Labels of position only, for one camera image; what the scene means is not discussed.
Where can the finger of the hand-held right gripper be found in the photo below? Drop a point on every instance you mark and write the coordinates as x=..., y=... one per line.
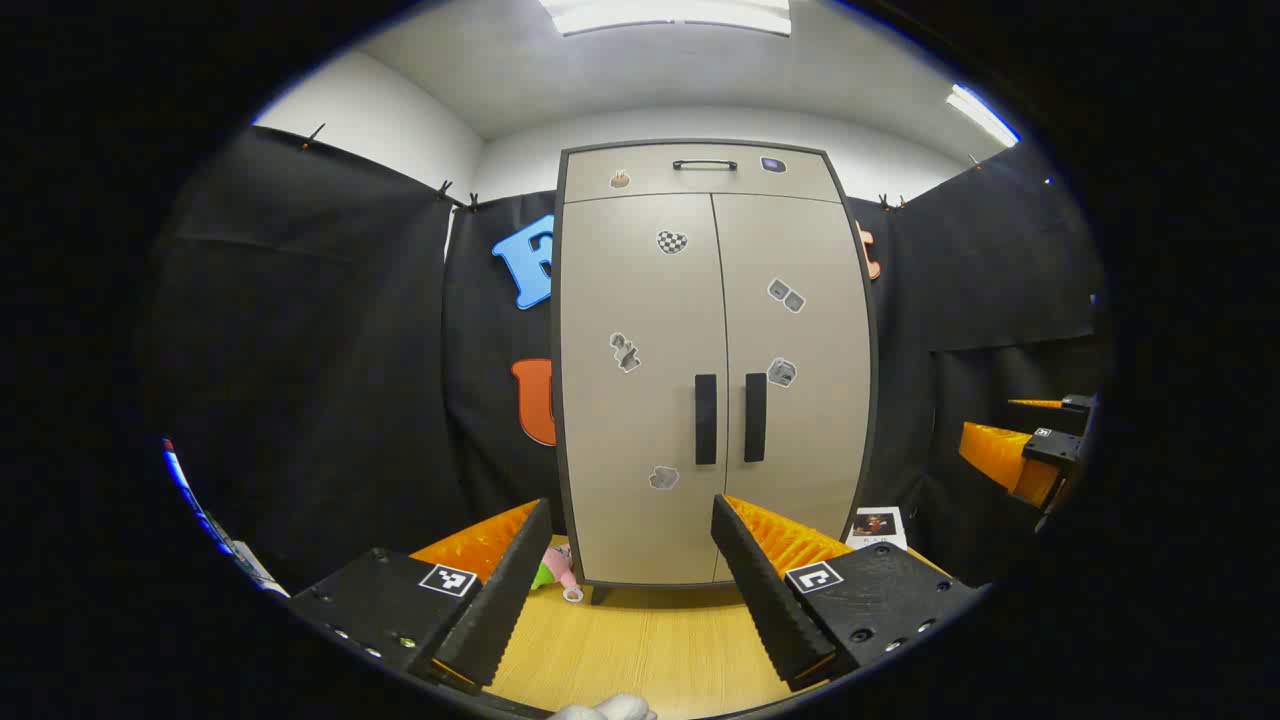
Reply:
x=1078, y=404
x=1005, y=455

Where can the cabinet door with grey stickers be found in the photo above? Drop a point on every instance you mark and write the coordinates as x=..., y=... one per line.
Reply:
x=800, y=440

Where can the beige double-door shoe cabinet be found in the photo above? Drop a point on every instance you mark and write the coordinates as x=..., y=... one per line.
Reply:
x=636, y=540

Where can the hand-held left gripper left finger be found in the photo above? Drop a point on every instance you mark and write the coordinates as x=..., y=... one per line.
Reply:
x=500, y=600

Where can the pink green plush toy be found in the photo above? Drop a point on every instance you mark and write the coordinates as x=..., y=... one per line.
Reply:
x=556, y=568

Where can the narrow ceiling light panel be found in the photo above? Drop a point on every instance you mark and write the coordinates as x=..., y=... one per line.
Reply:
x=982, y=115

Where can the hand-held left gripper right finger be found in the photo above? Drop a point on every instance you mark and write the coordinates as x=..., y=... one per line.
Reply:
x=760, y=600

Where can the black backdrop cloth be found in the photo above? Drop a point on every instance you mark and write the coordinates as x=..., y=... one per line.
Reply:
x=320, y=350

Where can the large ceiling light panel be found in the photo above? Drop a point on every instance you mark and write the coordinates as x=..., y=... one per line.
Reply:
x=670, y=14

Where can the cabinet door with checkered sticker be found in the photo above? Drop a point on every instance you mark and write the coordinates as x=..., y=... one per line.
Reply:
x=640, y=330

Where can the white photo card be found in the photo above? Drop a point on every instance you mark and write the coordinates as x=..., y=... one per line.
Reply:
x=877, y=527

